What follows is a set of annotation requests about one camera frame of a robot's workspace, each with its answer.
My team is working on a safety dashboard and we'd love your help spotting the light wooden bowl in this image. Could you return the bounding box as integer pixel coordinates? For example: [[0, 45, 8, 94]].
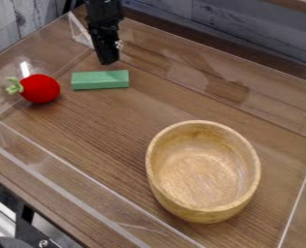
[[145, 120, 261, 224]]

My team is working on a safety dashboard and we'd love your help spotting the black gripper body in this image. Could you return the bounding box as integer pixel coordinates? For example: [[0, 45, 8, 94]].
[[84, 0, 124, 32]]

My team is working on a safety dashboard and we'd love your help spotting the clear acrylic corner bracket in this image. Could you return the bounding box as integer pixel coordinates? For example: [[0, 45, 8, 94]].
[[67, 12, 93, 48]]

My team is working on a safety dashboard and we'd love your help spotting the green rectangular block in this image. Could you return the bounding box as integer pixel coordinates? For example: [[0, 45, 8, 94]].
[[69, 70, 129, 90]]

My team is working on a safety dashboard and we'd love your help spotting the black metal table leg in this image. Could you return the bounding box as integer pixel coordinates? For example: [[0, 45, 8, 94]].
[[15, 203, 61, 248]]

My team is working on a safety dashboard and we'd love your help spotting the red plush tomato toy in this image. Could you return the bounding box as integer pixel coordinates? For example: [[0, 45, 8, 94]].
[[5, 74, 61, 104]]

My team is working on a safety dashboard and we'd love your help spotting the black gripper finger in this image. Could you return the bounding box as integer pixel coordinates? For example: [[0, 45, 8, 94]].
[[99, 31, 121, 65], [88, 26, 101, 57]]

